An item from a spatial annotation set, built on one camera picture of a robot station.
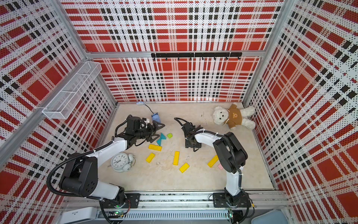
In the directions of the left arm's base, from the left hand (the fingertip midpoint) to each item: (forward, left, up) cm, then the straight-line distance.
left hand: (164, 129), depth 86 cm
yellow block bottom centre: (-19, -12, -15) cm, 27 cm away
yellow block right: (-15, -30, -16) cm, 37 cm away
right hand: (-3, -19, -14) cm, 24 cm away
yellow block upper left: (-6, +8, -14) cm, 17 cm away
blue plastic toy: (+16, +9, -7) cm, 20 cm away
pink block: (-19, -34, -14) cm, 41 cm away
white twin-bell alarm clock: (-17, +26, -11) cm, 33 cm away
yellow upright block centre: (-13, -7, -15) cm, 21 cm away
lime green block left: (+5, -1, -16) cm, 16 cm away
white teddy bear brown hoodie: (+16, -49, -8) cm, 52 cm away
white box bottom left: (-44, +41, -7) cm, 60 cm away
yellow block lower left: (-12, +10, -15) cm, 22 cm away
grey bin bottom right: (-44, -56, -13) cm, 72 cm away
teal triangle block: (+3, +3, -13) cm, 14 cm away
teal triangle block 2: (-1, +6, -15) cm, 16 cm away
